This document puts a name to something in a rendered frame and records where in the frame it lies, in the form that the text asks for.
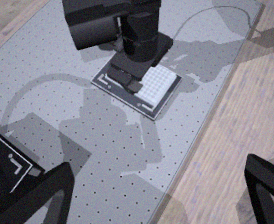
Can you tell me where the black rectangular frame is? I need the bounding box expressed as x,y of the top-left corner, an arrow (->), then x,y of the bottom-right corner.
0,134 -> 45,197

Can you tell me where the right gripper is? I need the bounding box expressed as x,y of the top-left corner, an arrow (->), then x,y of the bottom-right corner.
106,26 -> 174,95

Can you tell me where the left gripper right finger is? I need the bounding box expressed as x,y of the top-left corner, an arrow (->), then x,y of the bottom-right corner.
244,154 -> 274,224

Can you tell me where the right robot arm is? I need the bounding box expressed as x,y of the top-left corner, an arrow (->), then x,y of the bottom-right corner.
62,0 -> 161,51

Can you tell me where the white well plate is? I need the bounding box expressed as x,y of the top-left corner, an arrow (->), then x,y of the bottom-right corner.
134,64 -> 176,107

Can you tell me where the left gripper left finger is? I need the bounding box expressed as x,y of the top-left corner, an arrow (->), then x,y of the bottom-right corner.
0,162 -> 75,224

